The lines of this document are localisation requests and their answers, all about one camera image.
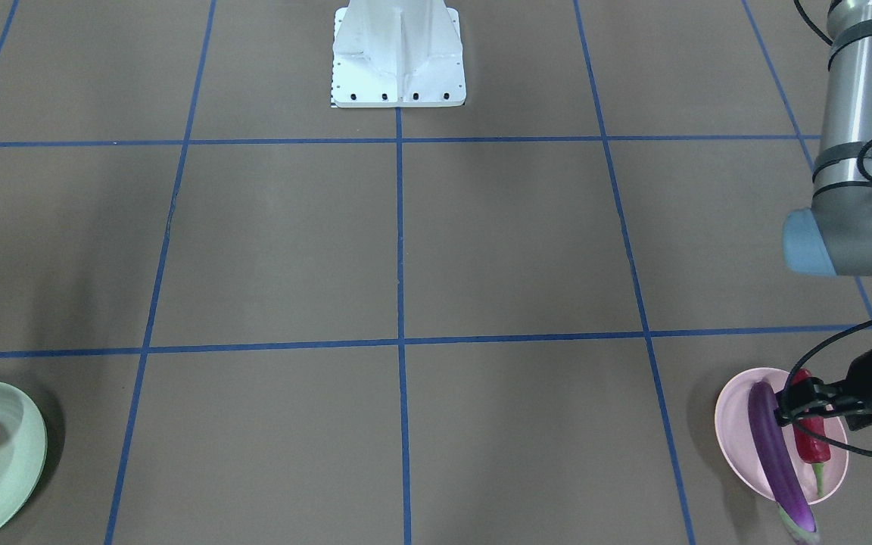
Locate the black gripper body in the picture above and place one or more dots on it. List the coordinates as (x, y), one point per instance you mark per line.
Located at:
(870, 387)

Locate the red chili pepper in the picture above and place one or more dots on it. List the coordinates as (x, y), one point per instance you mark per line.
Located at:
(813, 451)

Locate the purple eggplant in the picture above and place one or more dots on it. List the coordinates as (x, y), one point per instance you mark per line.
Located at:
(770, 446)

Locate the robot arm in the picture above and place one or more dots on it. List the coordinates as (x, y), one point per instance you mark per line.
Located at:
(833, 236)

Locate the pink plate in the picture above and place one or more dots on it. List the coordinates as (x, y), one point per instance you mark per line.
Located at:
(736, 443)

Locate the brown paper table mat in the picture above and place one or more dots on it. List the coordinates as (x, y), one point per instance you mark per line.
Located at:
(251, 318)

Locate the green plate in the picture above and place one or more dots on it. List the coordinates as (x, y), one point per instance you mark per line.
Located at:
(22, 449)

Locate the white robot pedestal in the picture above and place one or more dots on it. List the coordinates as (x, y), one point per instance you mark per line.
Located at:
(389, 54)

